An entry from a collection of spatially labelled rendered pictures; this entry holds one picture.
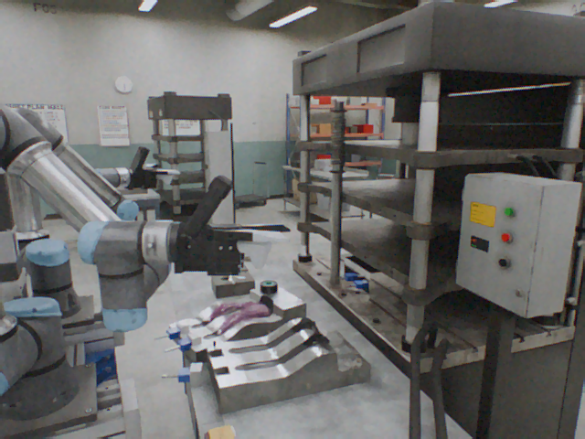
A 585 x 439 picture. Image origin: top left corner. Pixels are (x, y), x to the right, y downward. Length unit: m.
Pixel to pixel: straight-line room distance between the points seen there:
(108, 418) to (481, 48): 1.50
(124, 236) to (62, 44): 7.90
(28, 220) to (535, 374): 2.05
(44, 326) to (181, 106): 5.07
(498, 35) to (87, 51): 7.58
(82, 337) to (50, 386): 0.50
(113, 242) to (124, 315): 0.13
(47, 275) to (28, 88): 7.11
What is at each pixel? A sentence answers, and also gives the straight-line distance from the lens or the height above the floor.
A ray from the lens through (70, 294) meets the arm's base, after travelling 1.55.
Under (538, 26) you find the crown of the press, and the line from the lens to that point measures 1.78.
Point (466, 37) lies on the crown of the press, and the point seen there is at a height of 1.91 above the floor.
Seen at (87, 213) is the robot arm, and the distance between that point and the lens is 0.90.
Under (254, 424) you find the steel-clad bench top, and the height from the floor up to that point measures 0.80.
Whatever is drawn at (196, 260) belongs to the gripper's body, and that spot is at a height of 1.41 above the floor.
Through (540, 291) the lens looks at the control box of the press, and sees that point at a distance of 1.47.
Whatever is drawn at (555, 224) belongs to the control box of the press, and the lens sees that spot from 1.43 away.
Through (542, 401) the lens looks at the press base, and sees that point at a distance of 2.30.
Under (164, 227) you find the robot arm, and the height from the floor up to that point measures 1.47.
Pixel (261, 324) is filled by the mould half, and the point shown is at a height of 0.88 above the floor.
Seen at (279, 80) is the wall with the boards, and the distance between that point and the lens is 9.56.
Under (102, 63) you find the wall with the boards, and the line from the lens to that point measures 8.58.
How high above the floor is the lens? 1.63
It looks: 13 degrees down
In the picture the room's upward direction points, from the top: straight up
